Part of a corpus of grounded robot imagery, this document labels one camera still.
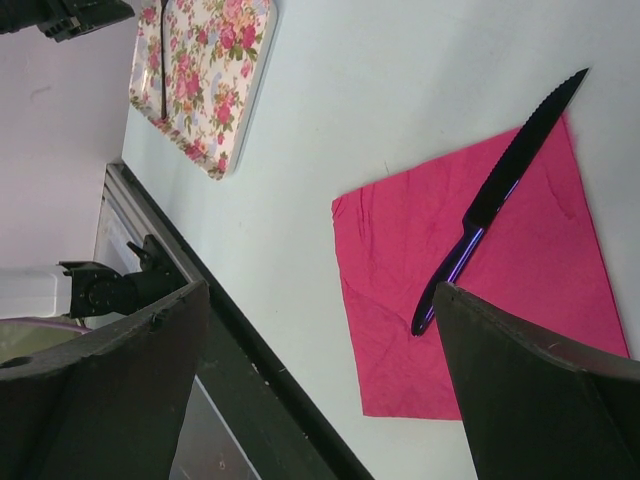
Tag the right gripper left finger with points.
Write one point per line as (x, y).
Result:
(109, 404)

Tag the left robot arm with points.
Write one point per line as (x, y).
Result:
(79, 289)

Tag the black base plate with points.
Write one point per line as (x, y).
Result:
(245, 403)

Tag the floral tray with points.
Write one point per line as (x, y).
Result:
(215, 54)

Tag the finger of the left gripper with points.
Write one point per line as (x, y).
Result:
(62, 20)

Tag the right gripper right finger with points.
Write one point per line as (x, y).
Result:
(536, 404)

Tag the pink paper napkin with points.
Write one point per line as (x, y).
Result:
(540, 260)

